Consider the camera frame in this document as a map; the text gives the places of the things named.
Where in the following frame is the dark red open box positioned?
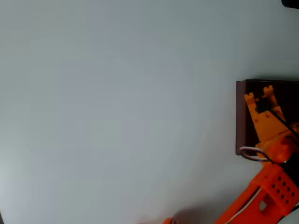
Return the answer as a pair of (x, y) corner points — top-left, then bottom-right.
(235, 78), (299, 156)

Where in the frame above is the black object at picture corner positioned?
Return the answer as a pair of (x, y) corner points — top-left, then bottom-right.
(281, 0), (299, 9)

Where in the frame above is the black camera cable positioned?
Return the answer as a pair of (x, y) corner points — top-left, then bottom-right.
(268, 111), (299, 137)

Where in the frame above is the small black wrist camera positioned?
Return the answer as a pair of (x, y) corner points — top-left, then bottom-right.
(255, 97), (273, 112)

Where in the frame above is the orange forked camera mount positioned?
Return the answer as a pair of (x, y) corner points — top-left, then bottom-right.
(243, 85), (285, 117)

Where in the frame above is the white red gripper servo wire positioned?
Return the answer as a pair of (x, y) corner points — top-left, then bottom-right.
(239, 146), (271, 162)

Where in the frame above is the white forearm servo wire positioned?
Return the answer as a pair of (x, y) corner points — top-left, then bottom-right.
(233, 186), (263, 217)

